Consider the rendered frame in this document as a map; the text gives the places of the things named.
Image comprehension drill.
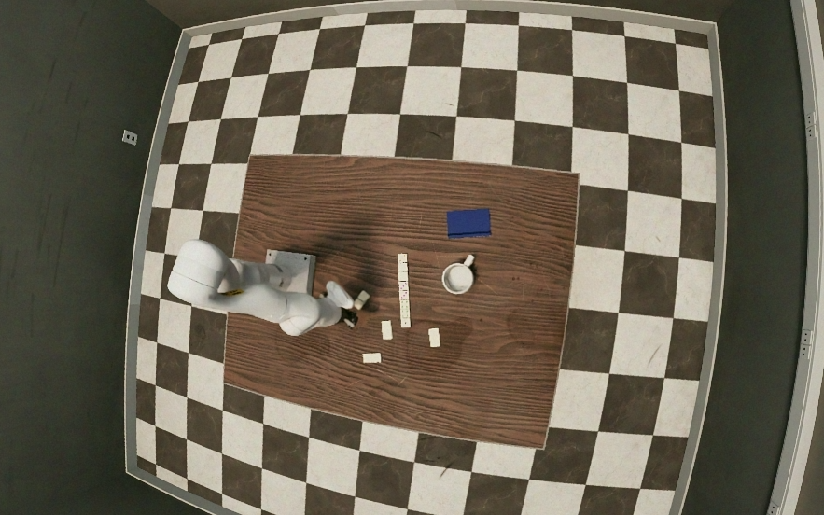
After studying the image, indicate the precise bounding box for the white mug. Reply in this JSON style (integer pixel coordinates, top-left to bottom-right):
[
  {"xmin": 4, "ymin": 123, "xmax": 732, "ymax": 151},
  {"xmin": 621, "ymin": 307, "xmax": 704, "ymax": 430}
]
[{"xmin": 442, "ymin": 255, "xmax": 475, "ymax": 294}]

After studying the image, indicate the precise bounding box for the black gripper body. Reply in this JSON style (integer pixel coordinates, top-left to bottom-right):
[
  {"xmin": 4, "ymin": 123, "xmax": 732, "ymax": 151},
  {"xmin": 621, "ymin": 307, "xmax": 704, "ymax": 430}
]
[{"xmin": 334, "ymin": 307, "xmax": 348, "ymax": 325}]

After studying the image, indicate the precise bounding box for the blue notebook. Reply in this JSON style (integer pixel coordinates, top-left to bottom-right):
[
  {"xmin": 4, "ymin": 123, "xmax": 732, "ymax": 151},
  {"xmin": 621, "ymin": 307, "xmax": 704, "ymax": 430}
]
[{"xmin": 447, "ymin": 209, "xmax": 491, "ymax": 239}]

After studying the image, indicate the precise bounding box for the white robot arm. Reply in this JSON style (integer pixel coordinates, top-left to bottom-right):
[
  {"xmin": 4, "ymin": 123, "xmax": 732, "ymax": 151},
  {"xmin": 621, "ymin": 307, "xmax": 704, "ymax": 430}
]
[{"xmin": 168, "ymin": 239, "xmax": 355, "ymax": 336}]

